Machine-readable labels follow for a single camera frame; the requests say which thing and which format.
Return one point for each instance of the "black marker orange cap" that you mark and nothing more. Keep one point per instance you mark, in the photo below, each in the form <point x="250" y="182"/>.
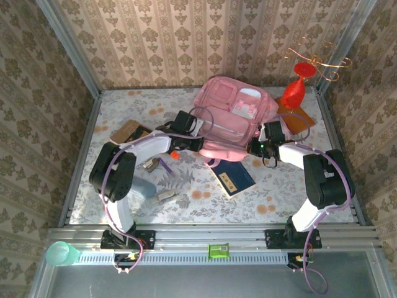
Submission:
<point x="175" y="155"/>

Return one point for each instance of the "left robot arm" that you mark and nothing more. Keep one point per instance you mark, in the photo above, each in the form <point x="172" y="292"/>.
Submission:
<point x="149" y="146"/>

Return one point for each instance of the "pink student backpack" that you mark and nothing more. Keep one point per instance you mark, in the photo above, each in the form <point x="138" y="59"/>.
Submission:
<point x="223" y="124"/>

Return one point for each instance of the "aluminium frame post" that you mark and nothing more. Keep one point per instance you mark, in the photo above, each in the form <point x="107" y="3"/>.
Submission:
<point x="69" y="46"/>
<point x="344" y="46"/>

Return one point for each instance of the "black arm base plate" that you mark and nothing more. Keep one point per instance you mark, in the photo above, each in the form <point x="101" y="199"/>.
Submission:
<point x="145" y="239"/>
<point x="274" y="239"/>

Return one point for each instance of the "teal plastic cup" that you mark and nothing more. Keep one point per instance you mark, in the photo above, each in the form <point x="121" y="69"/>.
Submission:
<point x="60" y="254"/>

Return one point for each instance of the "dark blue notebook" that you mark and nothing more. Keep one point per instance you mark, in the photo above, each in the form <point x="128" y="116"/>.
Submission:
<point x="232" y="178"/>

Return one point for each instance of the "brown and black notebook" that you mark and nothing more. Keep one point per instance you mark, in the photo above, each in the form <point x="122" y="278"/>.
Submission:
<point x="127" y="130"/>

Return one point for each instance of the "grey-blue pencil case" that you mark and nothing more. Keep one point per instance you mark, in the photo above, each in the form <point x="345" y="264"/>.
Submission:
<point x="144" y="187"/>

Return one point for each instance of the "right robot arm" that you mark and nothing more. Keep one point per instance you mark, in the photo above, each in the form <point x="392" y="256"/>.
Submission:
<point x="294" y="155"/>

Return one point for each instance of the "small black electronics board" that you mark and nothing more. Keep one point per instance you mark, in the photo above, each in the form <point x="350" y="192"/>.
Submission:
<point x="293" y="259"/>
<point x="124" y="259"/>

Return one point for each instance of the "aluminium side rail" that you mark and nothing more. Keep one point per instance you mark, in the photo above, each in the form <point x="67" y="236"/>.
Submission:
<point x="88" y="130"/>
<point x="331" y="130"/>

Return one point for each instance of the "green wipes packet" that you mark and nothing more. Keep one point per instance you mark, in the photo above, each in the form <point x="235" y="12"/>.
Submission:
<point x="218" y="251"/>

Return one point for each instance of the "orange flat board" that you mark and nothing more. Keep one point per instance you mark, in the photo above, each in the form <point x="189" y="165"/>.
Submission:
<point x="301" y="119"/>

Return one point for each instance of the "grey metal sheet panel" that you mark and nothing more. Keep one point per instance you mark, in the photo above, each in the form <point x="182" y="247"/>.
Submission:
<point x="201" y="282"/>

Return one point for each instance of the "wide aluminium extrusion beam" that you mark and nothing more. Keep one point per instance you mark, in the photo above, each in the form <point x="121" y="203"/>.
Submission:
<point x="201" y="236"/>

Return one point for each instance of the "small beige stationery item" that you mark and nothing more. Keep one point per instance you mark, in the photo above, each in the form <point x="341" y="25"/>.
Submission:
<point x="164" y="196"/>

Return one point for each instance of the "floral table cover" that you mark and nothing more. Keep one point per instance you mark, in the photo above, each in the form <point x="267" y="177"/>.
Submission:
<point x="248" y="211"/>

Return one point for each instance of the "small brown metal sharpener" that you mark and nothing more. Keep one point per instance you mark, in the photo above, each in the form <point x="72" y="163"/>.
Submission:
<point x="151" y="165"/>

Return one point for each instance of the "purple pen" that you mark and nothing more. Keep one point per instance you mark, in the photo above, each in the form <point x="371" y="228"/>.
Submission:
<point x="165" y="165"/>

